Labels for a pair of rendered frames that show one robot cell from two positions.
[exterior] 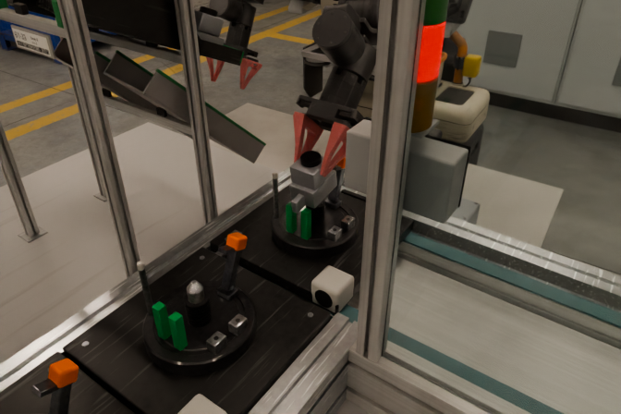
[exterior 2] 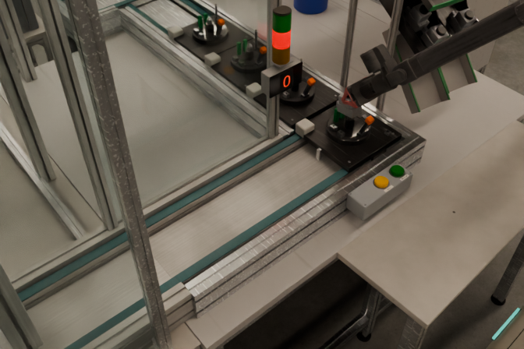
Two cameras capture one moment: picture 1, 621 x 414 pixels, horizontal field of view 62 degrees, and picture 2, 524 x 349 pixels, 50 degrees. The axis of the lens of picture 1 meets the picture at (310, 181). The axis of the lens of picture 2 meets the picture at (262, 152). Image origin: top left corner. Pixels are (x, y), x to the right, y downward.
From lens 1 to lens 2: 171 cm
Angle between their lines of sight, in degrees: 78
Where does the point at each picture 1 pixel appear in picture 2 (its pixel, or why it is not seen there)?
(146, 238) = (390, 103)
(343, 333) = (284, 131)
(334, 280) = (303, 124)
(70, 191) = not seen: hidden behind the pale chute
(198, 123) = not seen: hidden behind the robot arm
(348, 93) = (364, 84)
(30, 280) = (364, 72)
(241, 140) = (409, 95)
